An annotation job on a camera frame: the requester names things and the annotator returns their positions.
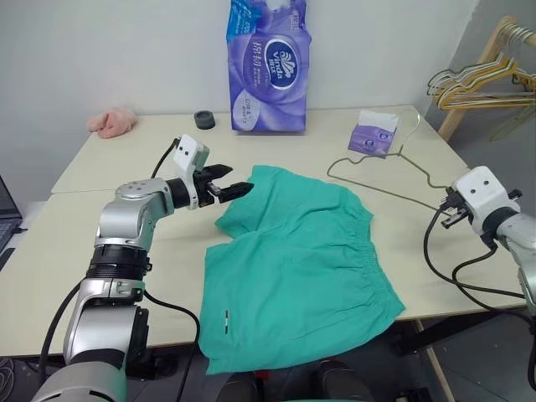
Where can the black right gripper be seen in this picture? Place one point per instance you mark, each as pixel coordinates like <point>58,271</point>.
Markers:
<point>462,209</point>

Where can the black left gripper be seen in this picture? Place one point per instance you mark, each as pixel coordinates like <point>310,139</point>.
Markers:
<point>207,197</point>

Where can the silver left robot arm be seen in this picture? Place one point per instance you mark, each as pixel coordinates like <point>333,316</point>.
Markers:
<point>125,209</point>

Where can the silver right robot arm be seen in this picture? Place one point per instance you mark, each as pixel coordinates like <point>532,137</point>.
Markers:
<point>521,234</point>

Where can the green shorts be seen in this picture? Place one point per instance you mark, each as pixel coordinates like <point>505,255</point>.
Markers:
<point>293,259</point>

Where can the large purple tissue pack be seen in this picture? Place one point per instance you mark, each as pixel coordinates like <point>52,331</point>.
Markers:
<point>268,84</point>

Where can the small purple tissue pack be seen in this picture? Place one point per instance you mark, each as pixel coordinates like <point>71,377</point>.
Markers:
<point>370,139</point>

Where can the pink fluffy cloth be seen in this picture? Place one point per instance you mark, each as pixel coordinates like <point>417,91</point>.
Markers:
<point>112,122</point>

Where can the light wooden leg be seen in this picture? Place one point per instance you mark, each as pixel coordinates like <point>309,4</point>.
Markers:
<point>435,364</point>

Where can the wooden clothes rack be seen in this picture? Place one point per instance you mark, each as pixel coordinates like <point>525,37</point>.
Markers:
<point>490,52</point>

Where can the dark rounded shape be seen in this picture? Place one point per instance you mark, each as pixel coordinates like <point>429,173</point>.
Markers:
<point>240,387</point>
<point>341,381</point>

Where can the dark laptop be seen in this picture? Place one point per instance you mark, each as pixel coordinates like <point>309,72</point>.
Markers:
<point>7,209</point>

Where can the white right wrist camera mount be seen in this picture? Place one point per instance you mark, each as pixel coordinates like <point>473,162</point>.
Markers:
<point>481,192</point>

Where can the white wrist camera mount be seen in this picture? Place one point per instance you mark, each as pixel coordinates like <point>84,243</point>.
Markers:
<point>481,192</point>
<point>187,151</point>

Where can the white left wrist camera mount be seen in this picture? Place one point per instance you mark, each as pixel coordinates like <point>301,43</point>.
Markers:
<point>187,151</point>

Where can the black table frame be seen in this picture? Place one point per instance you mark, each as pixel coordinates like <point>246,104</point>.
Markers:
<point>439,331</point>

